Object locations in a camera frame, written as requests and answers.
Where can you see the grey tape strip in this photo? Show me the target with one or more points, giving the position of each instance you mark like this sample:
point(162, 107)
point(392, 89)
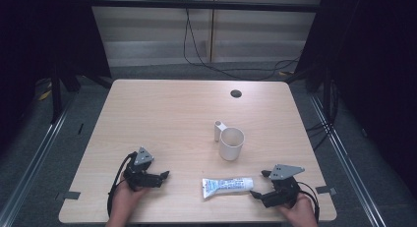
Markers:
point(326, 190)
point(69, 195)

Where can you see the dark round table grommet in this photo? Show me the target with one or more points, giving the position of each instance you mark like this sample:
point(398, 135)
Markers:
point(236, 93)

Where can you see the white toothpaste tube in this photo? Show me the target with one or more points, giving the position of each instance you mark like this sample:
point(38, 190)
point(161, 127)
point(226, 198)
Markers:
point(226, 186)

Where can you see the aluminium floor rail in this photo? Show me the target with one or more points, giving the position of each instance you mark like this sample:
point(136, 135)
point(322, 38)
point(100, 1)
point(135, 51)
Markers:
point(31, 164)
point(350, 168)

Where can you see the yellow floor tape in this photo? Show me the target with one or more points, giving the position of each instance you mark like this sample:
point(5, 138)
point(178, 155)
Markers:
point(44, 95)

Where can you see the person's right hand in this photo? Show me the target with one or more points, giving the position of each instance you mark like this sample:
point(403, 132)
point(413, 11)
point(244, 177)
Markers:
point(300, 210)

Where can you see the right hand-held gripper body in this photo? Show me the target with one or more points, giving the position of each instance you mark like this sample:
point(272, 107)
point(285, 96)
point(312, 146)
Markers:
point(284, 187)

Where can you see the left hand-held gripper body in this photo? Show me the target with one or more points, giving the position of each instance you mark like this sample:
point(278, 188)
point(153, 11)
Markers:
point(137, 174)

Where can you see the black horizontal frame bar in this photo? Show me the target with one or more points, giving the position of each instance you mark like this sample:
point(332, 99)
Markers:
point(203, 5)

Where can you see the black curtain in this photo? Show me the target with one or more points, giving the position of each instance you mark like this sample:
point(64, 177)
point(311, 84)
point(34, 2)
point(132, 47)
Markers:
point(370, 56)
point(46, 37)

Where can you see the person's left hand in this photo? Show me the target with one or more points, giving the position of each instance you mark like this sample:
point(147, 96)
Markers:
point(126, 198)

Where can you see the black metal stand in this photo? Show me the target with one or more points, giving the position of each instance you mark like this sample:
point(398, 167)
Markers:
point(326, 89)
point(56, 92)

